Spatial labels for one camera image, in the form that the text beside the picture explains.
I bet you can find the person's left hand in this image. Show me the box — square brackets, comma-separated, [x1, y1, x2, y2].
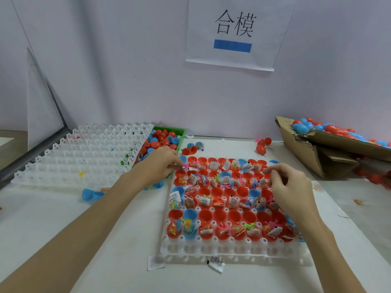
[131, 146, 184, 188]

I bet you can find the person's right hand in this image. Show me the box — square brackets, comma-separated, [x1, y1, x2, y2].
[263, 163, 321, 232]

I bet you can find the small capsule cluster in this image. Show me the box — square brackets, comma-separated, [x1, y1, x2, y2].
[182, 141, 205, 155]

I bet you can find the cardboard box of capsules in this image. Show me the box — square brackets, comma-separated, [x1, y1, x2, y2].
[275, 116, 391, 179]

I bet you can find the blue egg shell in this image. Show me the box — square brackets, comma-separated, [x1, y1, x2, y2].
[82, 188, 105, 202]

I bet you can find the pile of finished eggs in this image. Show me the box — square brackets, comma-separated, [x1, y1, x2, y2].
[292, 118, 391, 147]

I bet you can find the clear plastic egg tray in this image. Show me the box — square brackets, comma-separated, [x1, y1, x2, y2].
[160, 155, 312, 266]
[12, 123, 155, 190]

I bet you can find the person's left forearm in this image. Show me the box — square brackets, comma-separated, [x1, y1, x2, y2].
[0, 174, 144, 293]

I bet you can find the person's right forearm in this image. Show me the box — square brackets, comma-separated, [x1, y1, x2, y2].
[299, 216, 367, 293]

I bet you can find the green plastic tray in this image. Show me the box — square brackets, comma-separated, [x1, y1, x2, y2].
[136, 125, 186, 165]

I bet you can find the small white paper slip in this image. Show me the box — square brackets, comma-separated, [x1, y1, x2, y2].
[147, 256, 166, 270]

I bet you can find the small white packet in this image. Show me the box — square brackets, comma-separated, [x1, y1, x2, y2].
[206, 256, 226, 273]

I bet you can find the clear triangular panel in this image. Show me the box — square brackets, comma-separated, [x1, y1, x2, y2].
[26, 48, 67, 150]

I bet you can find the white paper sign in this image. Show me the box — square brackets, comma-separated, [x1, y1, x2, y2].
[186, 0, 299, 72]

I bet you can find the grey metal rail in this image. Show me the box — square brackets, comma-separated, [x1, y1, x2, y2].
[0, 126, 71, 187]

